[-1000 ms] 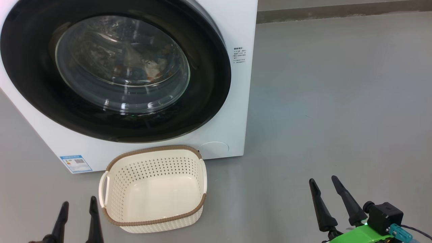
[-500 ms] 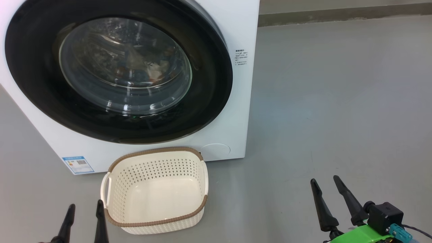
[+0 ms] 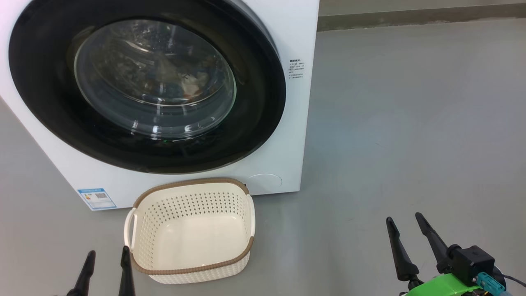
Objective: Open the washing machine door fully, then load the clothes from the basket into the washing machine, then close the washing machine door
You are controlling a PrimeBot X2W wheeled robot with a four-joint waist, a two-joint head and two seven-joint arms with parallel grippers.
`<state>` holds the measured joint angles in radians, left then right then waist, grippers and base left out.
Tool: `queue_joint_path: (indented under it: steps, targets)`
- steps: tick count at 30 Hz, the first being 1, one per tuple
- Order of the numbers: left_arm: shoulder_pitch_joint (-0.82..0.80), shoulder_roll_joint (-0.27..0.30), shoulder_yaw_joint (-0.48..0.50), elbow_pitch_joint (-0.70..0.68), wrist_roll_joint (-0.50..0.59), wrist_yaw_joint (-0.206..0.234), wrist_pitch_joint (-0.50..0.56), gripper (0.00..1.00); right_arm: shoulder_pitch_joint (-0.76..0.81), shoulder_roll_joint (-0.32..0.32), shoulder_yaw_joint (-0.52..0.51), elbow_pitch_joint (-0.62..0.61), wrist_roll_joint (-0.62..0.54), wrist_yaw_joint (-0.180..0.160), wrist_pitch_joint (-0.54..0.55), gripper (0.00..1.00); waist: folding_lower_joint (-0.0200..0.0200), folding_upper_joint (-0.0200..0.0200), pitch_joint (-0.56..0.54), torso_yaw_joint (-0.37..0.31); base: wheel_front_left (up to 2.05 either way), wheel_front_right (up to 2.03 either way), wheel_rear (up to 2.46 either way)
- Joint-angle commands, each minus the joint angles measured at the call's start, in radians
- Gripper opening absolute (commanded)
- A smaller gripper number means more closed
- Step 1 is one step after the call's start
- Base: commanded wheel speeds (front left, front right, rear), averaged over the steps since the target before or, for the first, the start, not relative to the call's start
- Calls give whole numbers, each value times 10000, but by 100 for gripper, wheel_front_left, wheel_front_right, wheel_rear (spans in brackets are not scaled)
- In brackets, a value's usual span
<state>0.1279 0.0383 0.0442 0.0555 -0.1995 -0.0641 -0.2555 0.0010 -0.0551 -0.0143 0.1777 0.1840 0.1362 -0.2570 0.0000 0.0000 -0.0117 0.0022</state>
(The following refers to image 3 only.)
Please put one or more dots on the small printed text sticker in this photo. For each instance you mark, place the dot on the small printed text sticker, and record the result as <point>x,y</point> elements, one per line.
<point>296,68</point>

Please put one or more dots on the cream perforated laundry basket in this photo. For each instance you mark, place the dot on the cream perforated laundry basket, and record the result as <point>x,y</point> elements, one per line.
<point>193,238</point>

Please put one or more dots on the grey baseboard strip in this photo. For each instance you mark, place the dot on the grey baseboard strip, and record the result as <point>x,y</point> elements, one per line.
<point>411,18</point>

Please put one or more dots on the cream and blue printed garment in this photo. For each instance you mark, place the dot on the cream and blue printed garment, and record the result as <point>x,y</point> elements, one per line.
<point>193,84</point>

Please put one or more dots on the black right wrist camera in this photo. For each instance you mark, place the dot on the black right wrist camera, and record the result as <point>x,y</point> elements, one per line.
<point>472,261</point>

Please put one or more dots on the white front-load washing machine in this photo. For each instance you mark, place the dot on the white front-load washing machine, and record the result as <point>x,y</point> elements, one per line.
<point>287,144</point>

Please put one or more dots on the blue energy label sticker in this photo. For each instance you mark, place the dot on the blue energy label sticker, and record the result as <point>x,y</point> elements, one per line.
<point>97,199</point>

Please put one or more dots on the black round glass washer door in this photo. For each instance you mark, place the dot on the black round glass washer door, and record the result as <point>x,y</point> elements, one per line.
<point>49,102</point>

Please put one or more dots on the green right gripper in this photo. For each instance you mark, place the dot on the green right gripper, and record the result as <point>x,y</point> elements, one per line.
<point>444,287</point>

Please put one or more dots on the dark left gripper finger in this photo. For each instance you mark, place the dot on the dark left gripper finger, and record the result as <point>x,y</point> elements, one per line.
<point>84,279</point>
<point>126,275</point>

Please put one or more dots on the round white filter cover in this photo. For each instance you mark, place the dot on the round white filter cover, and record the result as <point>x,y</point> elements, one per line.
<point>265,183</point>

